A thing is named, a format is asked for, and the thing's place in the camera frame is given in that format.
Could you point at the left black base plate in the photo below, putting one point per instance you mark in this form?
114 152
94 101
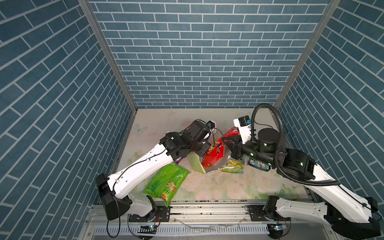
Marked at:
160 215

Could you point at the green yellow lemon candy bag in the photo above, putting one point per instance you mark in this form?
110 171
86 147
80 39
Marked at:
233 166

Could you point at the white green paper bag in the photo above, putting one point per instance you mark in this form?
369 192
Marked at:
196 163

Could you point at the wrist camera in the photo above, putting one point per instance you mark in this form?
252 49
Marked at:
244 126
211 125

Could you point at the floral table mat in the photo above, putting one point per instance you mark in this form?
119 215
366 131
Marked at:
150 125

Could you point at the red snack packet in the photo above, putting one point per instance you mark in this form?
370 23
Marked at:
216 153

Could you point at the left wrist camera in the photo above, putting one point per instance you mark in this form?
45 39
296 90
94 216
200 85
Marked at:
211 125

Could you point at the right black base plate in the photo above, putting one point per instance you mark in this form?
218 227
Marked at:
263 213

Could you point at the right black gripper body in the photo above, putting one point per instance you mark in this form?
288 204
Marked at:
239 149

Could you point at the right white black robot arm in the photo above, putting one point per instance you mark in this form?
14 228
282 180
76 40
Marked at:
347 213

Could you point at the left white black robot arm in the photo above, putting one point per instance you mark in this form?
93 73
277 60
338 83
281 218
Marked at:
115 190

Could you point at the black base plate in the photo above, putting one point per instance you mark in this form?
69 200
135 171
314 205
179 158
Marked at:
263 213
160 215

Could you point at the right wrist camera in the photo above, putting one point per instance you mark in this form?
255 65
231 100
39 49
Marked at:
244 126

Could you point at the purple Fox's candy bag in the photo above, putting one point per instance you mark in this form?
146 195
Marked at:
179 160

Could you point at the bright green snack packet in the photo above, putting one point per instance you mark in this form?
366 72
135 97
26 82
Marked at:
166 182

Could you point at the teal Fox's candy bag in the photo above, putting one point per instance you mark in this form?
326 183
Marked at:
255 164

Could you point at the aluminium mounting rail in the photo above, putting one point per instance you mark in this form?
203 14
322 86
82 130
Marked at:
203 221

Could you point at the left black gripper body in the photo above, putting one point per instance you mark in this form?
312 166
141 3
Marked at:
200 148

